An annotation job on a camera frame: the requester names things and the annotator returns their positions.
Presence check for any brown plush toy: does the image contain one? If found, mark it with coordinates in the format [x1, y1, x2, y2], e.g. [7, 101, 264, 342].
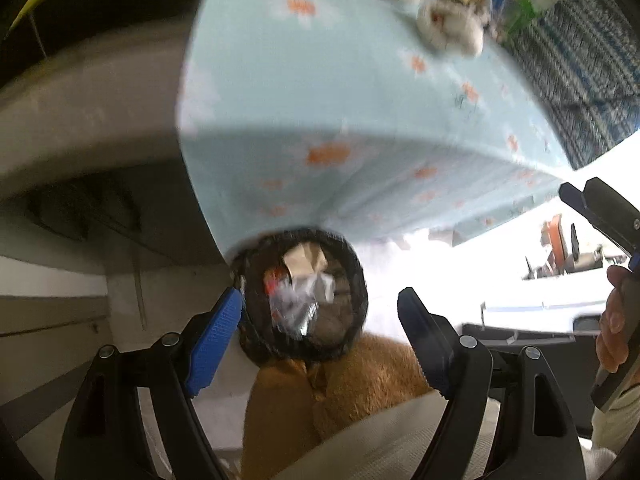
[241, 332, 436, 480]

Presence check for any person's right forearm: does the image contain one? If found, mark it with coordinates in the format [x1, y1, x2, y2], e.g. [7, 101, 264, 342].
[590, 385, 640, 480]

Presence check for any person's cream shirt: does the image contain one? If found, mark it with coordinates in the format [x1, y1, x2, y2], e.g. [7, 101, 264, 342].
[295, 387, 501, 480]

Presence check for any person's right hand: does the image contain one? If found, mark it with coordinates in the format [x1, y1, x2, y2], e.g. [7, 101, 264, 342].
[596, 264, 632, 373]

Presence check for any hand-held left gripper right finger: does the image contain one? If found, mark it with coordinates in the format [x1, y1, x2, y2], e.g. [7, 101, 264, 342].
[397, 286, 587, 480]

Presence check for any trash bin with black bag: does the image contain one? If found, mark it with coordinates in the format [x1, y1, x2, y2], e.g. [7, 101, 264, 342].
[230, 227, 371, 366]

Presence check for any blue patterned curtain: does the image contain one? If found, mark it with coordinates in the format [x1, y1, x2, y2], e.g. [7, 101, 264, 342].
[502, 0, 640, 171]

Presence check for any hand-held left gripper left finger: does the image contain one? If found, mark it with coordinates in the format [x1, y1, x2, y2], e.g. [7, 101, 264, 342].
[54, 287, 244, 480]

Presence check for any green plastic bag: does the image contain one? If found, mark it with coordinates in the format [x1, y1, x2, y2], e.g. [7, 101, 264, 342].
[505, 0, 543, 36]

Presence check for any blue daisy print tablecloth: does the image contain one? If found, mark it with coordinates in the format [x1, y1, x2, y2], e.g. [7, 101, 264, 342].
[172, 0, 576, 261]

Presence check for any red snack wrapper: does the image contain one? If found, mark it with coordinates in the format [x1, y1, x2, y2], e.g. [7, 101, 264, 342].
[265, 267, 288, 296]

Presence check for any kitchen counter cabinet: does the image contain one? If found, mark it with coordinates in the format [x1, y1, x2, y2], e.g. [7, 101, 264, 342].
[0, 20, 236, 341]

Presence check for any silver foil wrapper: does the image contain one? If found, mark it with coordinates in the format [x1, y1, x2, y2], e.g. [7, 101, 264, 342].
[270, 272, 336, 336]

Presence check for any white plush toy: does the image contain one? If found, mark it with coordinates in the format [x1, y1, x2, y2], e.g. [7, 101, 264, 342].
[416, 0, 485, 56]

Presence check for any brown paper bag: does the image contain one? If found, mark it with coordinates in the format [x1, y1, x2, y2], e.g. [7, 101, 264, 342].
[282, 245, 328, 278]

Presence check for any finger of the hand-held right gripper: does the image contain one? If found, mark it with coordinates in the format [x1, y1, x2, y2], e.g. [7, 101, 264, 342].
[558, 182, 640, 271]
[585, 176, 640, 253]

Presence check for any orange and black object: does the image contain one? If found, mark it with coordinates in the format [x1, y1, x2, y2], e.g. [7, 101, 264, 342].
[540, 212, 581, 276]

